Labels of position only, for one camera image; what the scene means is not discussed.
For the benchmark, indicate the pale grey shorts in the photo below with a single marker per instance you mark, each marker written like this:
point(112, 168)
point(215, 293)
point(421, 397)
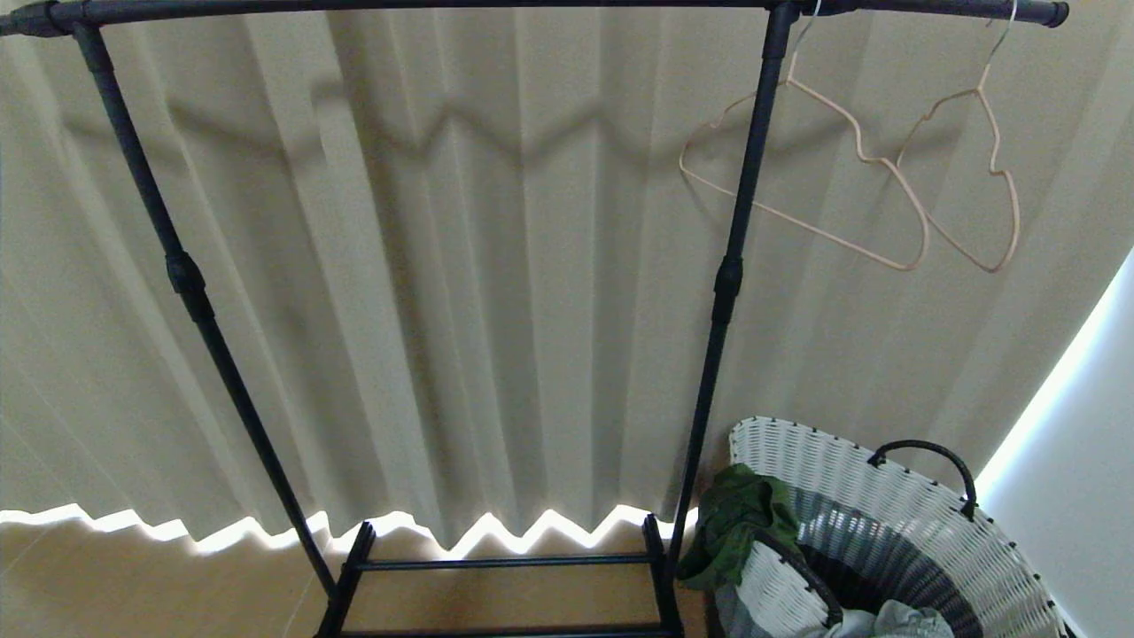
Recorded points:
point(904, 620)

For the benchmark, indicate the pink clothes hanger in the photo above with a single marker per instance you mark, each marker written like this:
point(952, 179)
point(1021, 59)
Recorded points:
point(797, 220)
point(1015, 217)

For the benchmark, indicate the black clothes rack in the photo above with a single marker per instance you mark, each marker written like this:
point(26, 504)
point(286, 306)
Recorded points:
point(752, 159)

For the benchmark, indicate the white laundry basket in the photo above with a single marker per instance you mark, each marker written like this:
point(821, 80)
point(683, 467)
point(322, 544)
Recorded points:
point(886, 496)

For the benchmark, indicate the beige curtain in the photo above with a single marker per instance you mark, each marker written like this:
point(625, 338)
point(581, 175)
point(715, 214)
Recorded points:
point(496, 310)

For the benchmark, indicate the green garment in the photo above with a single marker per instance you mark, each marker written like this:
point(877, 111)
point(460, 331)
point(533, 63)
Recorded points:
point(731, 523)

